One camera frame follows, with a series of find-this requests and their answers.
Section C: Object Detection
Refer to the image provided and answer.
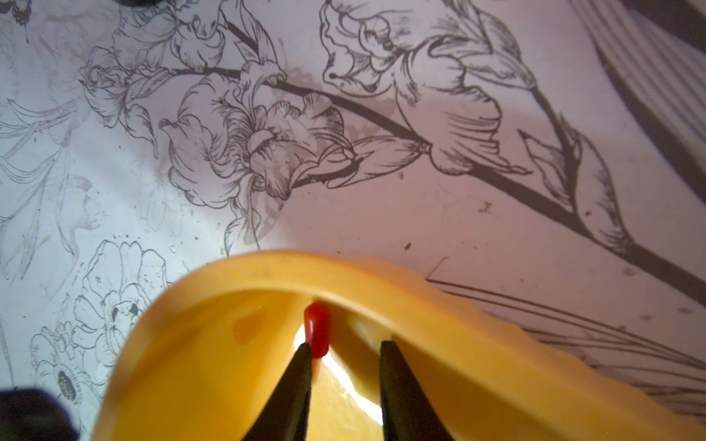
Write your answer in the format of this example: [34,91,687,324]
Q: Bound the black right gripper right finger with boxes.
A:
[380,341,453,440]

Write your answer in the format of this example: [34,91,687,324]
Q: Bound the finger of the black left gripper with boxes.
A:
[1,389,79,441]

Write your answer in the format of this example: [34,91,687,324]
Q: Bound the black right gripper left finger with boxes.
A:
[243,343,313,441]

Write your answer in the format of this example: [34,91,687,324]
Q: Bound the red sleeve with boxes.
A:
[303,302,331,359]

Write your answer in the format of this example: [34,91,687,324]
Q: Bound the yellow plastic storage tray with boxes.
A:
[93,252,705,440]

